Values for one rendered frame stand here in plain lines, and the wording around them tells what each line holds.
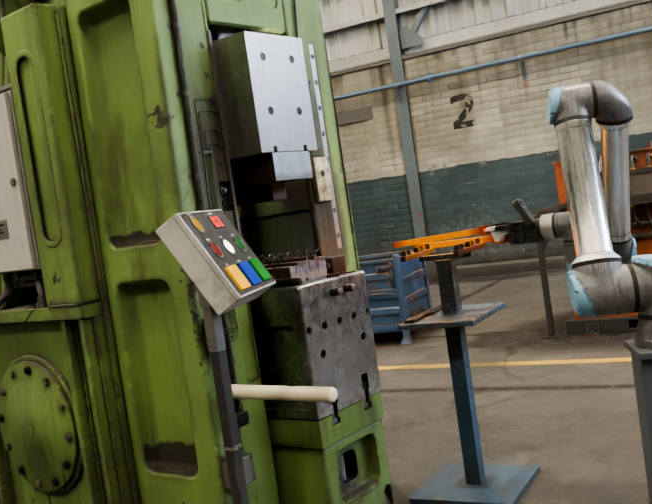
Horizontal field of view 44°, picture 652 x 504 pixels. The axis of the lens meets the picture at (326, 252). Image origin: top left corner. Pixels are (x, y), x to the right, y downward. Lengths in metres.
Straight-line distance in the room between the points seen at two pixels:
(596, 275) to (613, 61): 7.69
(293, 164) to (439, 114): 7.94
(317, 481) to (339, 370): 0.38
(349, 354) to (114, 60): 1.28
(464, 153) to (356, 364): 7.81
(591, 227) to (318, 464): 1.17
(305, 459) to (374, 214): 8.41
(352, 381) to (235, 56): 1.18
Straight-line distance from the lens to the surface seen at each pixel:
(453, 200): 10.59
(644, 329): 2.63
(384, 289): 6.52
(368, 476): 3.05
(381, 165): 10.96
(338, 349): 2.80
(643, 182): 5.82
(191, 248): 2.13
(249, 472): 2.70
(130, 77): 2.82
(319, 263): 2.83
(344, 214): 3.22
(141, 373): 2.92
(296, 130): 2.82
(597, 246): 2.59
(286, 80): 2.84
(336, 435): 2.80
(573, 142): 2.66
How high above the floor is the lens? 1.15
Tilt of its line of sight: 3 degrees down
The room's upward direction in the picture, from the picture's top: 8 degrees counter-clockwise
